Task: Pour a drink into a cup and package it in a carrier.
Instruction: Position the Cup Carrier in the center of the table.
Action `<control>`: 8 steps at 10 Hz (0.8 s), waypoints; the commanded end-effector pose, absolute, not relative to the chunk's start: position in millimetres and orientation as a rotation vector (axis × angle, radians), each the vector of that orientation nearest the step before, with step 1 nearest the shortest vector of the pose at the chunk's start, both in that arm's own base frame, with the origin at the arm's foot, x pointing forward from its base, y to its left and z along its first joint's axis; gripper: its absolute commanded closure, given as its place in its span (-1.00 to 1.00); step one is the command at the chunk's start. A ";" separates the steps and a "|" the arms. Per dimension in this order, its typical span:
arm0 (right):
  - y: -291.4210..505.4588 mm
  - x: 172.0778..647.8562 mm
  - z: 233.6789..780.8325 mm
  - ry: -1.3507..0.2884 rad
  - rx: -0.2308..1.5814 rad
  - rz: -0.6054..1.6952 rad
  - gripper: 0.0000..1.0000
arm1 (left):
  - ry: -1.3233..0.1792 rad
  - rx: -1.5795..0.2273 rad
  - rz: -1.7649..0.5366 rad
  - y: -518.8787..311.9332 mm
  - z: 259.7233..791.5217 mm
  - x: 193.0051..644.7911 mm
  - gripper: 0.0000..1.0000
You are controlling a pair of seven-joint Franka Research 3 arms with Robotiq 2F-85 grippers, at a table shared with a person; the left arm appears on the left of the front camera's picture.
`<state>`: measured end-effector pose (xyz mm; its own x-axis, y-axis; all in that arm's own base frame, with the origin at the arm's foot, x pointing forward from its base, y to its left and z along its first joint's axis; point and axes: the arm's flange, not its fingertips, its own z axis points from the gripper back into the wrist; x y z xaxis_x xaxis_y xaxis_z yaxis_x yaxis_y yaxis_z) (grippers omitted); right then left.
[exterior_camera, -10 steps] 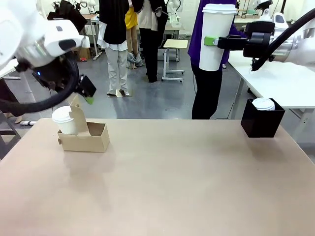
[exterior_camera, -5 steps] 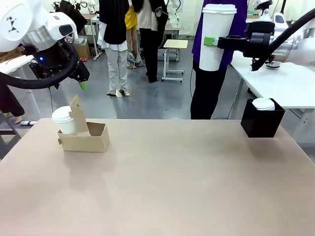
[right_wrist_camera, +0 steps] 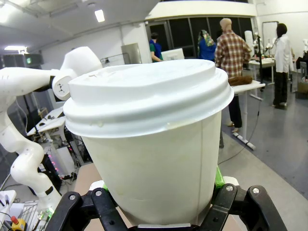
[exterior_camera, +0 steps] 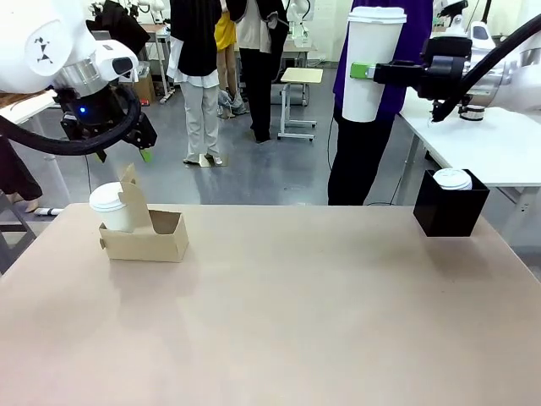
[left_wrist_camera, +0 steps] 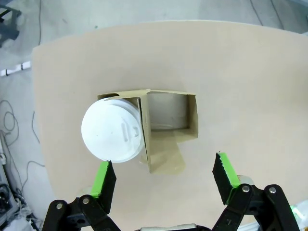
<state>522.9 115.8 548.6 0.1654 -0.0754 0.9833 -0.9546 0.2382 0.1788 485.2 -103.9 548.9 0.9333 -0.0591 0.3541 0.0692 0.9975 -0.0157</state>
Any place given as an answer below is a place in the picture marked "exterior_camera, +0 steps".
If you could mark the brown cardboard box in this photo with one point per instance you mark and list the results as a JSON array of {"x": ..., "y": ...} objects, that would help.
[{"x": 145, "y": 89}]

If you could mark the small beige rolling table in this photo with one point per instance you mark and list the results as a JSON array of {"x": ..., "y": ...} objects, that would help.
[{"x": 301, "y": 76}]

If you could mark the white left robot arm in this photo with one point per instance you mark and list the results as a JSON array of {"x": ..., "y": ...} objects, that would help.
[{"x": 46, "y": 42}]

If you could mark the white table with brown fur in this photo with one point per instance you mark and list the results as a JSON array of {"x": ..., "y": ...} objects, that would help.
[{"x": 25, "y": 111}]

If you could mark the person in black top white trousers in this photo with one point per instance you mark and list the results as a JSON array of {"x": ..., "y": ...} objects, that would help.
[{"x": 198, "y": 63}]

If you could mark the small round grey canister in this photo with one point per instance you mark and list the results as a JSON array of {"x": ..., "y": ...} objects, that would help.
[{"x": 472, "y": 113}]

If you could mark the person in black and beige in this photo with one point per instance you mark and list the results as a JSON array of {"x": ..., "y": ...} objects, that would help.
[{"x": 262, "y": 63}]

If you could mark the black hanging cloth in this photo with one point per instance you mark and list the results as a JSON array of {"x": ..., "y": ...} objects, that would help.
[{"x": 122, "y": 25}]

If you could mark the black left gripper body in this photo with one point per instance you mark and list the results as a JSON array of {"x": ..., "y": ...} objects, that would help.
[{"x": 93, "y": 118}]

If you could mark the black chair frame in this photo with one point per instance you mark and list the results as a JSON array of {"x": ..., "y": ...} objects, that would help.
[{"x": 14, "y": 228}]

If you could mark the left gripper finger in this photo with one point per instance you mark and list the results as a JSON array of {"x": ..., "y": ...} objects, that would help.
[
  {"x": 146, "y": 155},
  {"x": 101, "y": 156}
]

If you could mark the large white table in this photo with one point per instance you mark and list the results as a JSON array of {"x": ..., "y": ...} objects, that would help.
[{"x": 473, "y": 148}]

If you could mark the short white lidded paper cup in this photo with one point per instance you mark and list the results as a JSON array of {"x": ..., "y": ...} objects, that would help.
[{"x": 114, "y": 207}]

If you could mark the person in purple hoodie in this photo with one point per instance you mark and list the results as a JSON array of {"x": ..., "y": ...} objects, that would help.
[{"x": 359, "y": 160}]

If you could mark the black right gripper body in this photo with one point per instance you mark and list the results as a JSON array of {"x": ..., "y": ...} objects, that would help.
[{"x": 446, "y": 74}]

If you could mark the tall white lidded paper cup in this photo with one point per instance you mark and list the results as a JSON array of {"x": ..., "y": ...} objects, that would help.
[{"x": 372, "y": 42}]

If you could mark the brown cardboard cup carrier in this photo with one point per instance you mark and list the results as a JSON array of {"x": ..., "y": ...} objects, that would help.
[{"x": 148, "y": 243}]

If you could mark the black square box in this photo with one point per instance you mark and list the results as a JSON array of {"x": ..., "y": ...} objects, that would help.
[{"x": 452, "y": 215}]

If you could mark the person in yellow top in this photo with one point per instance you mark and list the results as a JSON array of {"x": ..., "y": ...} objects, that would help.
[{"x": 224, "y": 38}]

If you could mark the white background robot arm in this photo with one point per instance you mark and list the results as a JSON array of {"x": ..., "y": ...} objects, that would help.
[{"x": 299, "y": 25}]

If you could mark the white tube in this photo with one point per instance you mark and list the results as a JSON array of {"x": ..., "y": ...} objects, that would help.
[{"x": 50, "y": 210}]

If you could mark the person in dark maroon trousers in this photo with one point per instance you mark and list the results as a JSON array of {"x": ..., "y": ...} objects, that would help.
[{"x": 17, "y": 177}]

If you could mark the brown furry cloth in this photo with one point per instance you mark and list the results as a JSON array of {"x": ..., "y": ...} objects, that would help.
[{"x": 17, "y": 96}]

